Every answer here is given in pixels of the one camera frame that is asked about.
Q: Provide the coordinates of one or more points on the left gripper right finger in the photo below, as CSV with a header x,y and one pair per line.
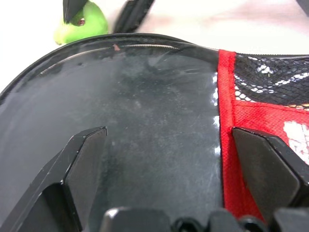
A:
x,y
270,169

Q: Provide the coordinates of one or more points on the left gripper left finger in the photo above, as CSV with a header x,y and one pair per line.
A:
x,y
72,174

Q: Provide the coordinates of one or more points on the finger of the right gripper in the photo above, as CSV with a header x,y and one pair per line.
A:
x,y
71,8
132,14

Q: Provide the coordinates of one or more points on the black mesh zipper pouch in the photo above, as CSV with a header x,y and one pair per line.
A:
x,y
227,96

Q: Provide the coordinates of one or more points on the black table tennis paddle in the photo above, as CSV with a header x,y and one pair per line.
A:
x,y
149,135

